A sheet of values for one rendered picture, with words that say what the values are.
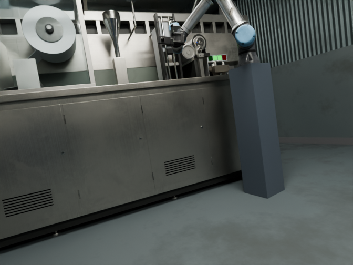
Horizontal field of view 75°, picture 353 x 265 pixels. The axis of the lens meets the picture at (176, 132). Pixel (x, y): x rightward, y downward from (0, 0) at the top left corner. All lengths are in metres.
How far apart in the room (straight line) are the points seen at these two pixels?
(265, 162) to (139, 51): 1.50
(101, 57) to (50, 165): 1.10
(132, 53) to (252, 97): 1.24
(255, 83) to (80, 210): 1.38
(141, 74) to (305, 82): 2.13
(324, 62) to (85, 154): 2.83
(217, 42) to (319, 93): 1.44
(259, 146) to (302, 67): 2.01
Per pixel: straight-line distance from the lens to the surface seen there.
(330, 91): 3.32
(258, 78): 1.64
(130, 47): 2.34
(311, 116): 3.44
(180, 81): 1.72
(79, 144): 1.58
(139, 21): 2.47
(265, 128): 1.65
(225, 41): 2.80
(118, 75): 1.97
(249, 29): 1.58
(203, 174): 1.84
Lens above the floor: 0.65
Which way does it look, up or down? 5 degrees down
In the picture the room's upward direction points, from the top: 9 degrees counter-clockwise
